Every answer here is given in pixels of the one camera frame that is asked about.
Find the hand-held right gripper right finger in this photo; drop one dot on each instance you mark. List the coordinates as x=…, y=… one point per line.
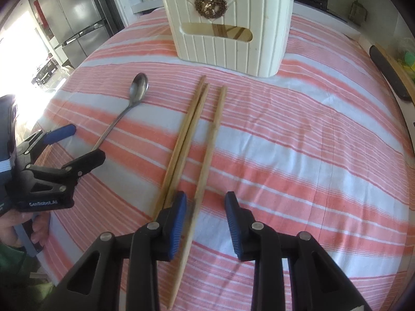
x=233, y=223

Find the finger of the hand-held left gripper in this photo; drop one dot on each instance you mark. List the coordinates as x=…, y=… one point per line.
x=61, y=132
x=90, y=160

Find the metal spoon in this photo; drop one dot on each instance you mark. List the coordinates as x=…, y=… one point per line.
x=139, y=87

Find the dark grey board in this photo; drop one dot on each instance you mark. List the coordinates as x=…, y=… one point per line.
x=390, y=74

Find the wooden chopstick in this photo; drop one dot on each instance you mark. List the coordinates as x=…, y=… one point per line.
x=201, y=103
x=214, y=136
x=194, y=103

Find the green sponge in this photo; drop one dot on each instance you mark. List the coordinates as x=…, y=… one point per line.
x=408, y=61

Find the glass pitcher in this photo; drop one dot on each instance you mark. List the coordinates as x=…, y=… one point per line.
x=359, y=13

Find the white ribbed utensil holder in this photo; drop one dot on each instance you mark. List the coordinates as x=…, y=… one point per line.
x=259, y=39

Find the steel refrigerator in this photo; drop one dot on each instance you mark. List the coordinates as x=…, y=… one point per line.
x=74, y=6

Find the black gas stove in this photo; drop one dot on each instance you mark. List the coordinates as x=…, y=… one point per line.
x=317, y=3

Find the person's left hand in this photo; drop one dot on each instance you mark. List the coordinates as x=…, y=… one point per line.
x=42, y=230

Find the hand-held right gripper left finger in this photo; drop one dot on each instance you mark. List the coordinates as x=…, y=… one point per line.
x=176, y=223

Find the person's left forearm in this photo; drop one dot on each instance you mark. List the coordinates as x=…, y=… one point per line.
x=13, y=275

